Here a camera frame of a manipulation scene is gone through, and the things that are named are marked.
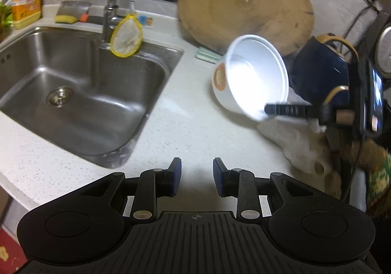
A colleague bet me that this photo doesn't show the round wooden cutting board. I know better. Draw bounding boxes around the round wooden cutting board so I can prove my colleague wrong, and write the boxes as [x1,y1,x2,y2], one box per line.
[178,0,315,56]

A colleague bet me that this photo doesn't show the red floral mat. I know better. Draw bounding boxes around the red floral mat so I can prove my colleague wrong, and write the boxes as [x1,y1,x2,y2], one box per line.
[0,228,28,274]

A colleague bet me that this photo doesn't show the blue rice cooker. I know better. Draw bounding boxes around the blue rice cooker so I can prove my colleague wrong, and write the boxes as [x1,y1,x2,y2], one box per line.
[292,33,359,110]

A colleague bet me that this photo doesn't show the small counter sticker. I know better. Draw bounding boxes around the small counter sticker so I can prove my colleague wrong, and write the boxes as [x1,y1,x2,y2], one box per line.
[139,14,154,29]

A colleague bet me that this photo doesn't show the green striped cloth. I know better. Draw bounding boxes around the green striped cloth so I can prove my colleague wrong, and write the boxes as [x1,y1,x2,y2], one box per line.
[195,47,222,63]

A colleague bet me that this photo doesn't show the yellow sponge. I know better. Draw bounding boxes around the yellow sponge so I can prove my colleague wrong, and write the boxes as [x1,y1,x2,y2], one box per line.
[55,13,78,24]

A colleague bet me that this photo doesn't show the black rice cooker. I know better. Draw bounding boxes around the black rice cooker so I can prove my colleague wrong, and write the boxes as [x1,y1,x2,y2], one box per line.
[374,14,391,88]

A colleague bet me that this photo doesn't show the yellow-rimmed mesh strainer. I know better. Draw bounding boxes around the yellow-rimmed mesh strainer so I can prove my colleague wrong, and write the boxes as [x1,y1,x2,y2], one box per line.
[110,1,144,58]

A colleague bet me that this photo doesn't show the cleaver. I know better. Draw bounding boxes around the cleaver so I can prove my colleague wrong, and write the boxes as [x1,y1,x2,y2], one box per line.
[59,1,106,23]

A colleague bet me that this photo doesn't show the black power cable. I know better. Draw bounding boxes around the black power cable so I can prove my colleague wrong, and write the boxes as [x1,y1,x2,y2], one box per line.
[345,2,371,45]

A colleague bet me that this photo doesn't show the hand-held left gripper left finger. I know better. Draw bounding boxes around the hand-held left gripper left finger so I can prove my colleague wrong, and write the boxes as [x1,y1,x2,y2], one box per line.
[80,157,182,222]

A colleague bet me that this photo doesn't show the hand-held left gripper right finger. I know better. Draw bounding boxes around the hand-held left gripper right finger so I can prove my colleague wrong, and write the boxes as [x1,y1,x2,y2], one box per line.
[213,157,318,222]

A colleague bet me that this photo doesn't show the yellow detergent bottle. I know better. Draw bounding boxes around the yellow detergent bottle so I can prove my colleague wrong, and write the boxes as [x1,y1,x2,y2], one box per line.
[11,0,42,30]

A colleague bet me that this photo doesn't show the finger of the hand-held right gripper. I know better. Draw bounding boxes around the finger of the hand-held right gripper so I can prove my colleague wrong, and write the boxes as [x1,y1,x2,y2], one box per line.
[264,103,320,119]

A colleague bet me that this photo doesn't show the white bowl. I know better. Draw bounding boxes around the white bowl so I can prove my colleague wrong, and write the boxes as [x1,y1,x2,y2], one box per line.
[211,35,289,119]

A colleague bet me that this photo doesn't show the green leafy vegetable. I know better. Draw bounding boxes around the green leafy vegetable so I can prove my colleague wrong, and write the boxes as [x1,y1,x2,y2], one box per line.
[0,2,13,29]

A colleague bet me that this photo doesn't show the stainless steel sink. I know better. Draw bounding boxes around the stainless steel sink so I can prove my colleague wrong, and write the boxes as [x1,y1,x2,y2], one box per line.
[0,26,185,169]

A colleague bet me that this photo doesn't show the clear plastic bag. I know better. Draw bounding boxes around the clear plastic bag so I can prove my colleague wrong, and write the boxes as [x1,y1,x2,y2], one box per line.
[257,88,341,198]

